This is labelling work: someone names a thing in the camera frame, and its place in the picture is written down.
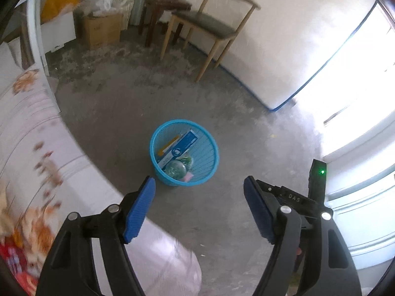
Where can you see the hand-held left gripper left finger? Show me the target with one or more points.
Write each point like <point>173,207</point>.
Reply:
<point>139,212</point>

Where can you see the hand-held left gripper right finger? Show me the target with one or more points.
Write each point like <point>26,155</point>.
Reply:
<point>259,212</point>

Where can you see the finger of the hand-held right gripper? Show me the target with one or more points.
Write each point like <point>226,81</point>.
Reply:
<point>293,199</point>

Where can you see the blue plastic wastebasket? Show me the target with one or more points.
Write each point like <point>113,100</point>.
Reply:
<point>202,172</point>

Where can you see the crumpled clear plastic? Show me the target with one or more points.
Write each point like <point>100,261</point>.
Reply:
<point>176,169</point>

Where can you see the small pink scrap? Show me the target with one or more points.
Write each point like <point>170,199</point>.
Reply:
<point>189,177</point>

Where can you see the yellow card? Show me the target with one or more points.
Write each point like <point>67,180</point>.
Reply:
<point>166,148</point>

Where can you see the green wrapper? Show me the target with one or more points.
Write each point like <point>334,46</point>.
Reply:
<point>187,161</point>

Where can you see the blue white carton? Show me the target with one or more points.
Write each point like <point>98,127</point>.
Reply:
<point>182,148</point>

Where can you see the brown cardboard box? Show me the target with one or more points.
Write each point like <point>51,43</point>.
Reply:
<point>101,30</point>

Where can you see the light wooden chair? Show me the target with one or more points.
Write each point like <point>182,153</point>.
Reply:
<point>209,24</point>

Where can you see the white storage box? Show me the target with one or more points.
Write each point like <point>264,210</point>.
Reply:
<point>58,34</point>

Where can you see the dark wooden stool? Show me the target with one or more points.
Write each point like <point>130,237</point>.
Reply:
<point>166,1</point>

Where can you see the white sliding door frame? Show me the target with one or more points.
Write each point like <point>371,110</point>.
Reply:
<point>355,191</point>

